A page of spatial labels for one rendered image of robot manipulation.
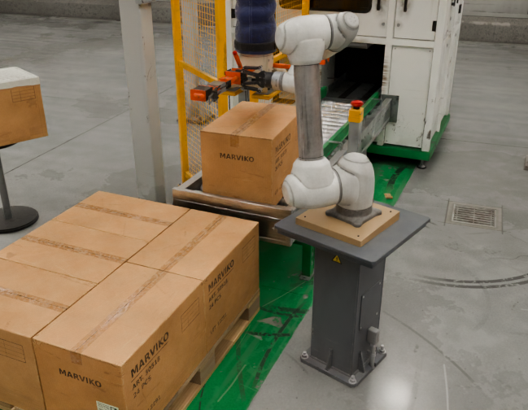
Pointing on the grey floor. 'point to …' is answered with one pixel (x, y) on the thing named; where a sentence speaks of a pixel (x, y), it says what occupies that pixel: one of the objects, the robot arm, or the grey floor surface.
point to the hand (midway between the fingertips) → (235, 76)
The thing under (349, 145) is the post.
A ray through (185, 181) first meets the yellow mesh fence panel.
